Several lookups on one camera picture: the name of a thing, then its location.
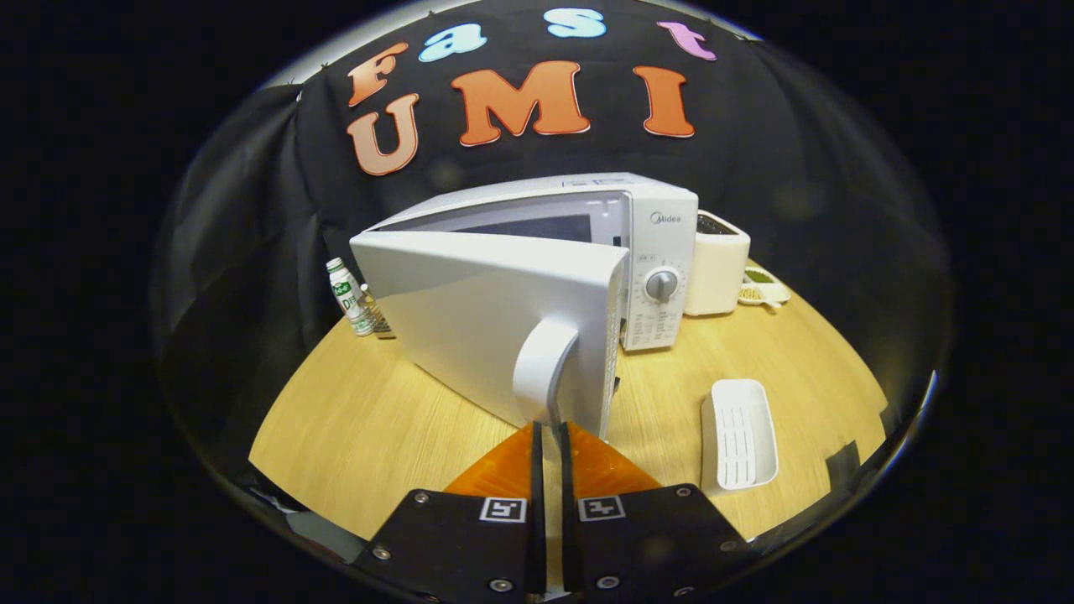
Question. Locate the cream toaster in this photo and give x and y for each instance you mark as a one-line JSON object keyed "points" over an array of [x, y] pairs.
{"points": [[715, 273]]}

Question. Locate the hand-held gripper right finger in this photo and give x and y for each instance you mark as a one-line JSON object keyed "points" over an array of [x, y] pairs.
{"points": [[566, 478]]}

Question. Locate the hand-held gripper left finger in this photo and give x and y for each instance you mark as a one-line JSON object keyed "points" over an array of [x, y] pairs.
{"points": [[537, 478]]}

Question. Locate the white ribbed tray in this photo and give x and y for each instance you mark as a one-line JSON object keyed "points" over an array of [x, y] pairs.
{"points": [[742, 436]]}

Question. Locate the small white divided dish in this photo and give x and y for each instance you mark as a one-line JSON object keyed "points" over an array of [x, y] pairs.
{"points": [[762, 289]]}

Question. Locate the white green-label drink bottle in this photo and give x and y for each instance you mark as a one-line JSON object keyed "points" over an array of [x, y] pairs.
{"points": [[348, 298]]}

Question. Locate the white microwave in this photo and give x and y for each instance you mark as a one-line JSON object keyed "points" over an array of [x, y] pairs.
{"points": [[487, 319]]}

